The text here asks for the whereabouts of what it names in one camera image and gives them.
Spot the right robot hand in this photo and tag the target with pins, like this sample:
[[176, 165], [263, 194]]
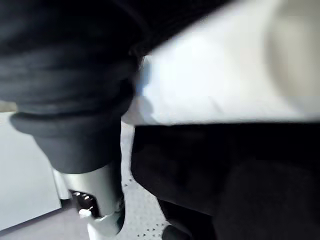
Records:
[[65, 75]]

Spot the white washing machine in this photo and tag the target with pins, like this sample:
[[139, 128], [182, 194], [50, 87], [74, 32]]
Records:
[[25, 162]]

